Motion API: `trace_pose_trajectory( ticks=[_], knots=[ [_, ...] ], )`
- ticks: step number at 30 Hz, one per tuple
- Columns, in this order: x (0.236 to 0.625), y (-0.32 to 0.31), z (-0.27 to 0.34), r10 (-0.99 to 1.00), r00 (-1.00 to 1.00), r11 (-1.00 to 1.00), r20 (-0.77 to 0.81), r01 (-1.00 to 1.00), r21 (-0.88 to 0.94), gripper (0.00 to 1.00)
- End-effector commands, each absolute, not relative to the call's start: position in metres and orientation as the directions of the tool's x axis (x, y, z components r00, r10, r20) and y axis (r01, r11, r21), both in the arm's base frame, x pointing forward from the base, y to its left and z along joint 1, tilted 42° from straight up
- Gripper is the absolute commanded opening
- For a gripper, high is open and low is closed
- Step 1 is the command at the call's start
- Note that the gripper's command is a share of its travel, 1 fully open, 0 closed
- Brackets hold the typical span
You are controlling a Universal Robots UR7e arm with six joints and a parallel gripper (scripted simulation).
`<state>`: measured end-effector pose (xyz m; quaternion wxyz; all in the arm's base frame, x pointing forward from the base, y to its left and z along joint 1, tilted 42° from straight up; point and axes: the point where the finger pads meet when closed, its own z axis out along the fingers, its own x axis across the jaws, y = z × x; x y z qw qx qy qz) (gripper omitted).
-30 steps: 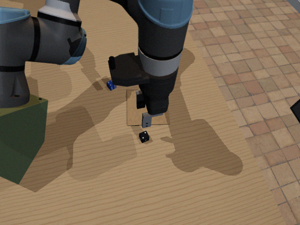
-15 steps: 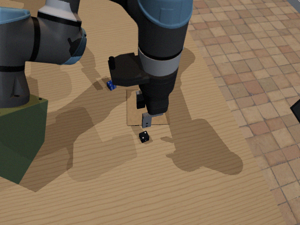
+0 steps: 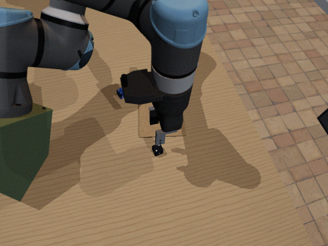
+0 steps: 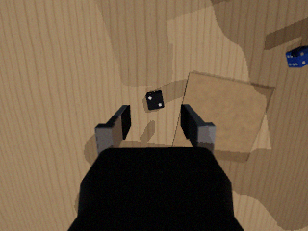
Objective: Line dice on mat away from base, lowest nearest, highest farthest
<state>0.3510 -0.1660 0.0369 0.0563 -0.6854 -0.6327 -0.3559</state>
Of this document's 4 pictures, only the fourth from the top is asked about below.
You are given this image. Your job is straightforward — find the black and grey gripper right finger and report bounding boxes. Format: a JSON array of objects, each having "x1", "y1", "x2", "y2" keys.
[{"x1": 180, "y1": 104, "x2": 217, "y2": 155}]

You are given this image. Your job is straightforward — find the tan cork mat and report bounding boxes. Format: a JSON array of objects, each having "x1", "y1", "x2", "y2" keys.
[{"x1": 172, "y1": 73, "x2": 271, "y2": 163}]

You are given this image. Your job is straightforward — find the black die with white pips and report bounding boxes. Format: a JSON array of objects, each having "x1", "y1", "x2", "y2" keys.
[{"x1": 145, "y1": 90, "x2": 165, "y2": 110}]

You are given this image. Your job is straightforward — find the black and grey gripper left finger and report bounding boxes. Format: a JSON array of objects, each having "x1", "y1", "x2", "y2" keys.
[{"x1": 94, "y1": 105, "x2": 131, "y2": 155}]

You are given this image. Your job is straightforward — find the blue die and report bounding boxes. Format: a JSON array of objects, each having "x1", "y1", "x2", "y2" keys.
[{"x1": 286, "y1": 45, "x2": 308, "y2": 67}]

